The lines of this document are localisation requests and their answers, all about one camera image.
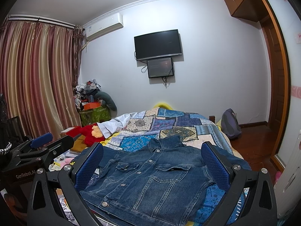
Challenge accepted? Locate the blue denim jacket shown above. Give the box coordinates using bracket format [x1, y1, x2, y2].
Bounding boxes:
[80, 136, 224, 225]

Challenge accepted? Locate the red box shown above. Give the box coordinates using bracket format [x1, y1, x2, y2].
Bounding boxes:
[60, 126, 81, 137]

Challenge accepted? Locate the red plush toy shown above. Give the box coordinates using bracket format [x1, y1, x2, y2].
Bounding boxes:
[79, 124, 105, 147]

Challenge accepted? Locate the yellow fleece blanket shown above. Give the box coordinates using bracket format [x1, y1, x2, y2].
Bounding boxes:
[100, 132, 120, 146]

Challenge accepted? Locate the orange box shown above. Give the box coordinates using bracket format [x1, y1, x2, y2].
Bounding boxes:
[84, 102, 102, 110]

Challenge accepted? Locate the white shirt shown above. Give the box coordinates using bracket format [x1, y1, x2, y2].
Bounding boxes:
[97, 114, 131, 138]

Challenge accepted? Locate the green storage box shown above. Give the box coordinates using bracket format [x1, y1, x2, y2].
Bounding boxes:
[79, 106, 111, 127]

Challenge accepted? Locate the grey purple backpack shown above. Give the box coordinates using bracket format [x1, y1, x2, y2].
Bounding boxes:
[221, 108, 242, 140]

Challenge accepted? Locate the striped red gold curtain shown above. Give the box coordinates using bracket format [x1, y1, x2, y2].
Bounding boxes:
[1, 21, 83, 139]

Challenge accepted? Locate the patchwork blue bedspread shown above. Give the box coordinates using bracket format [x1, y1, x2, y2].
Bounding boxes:
[86, 108, 249, 225]

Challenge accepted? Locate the yellow headboard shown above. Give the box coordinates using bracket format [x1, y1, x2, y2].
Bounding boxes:
[154, 102, 173, 110]

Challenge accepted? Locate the white air conditioner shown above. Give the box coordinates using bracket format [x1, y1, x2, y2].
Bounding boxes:
[85, 13, 123, 41]

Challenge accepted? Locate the wooden door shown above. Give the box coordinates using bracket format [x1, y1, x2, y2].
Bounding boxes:
[260, 15, 285, 138]

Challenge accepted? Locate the wooden wardrobe cabinet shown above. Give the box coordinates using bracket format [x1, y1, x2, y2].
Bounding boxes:
[224, 0, 267, 22]

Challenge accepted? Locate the small black wall monitor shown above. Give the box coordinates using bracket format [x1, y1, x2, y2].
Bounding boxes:
[147, 57, 174, 79]

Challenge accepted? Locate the black wall television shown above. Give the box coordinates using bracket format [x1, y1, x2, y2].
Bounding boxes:
[134, 29, 182, 61]

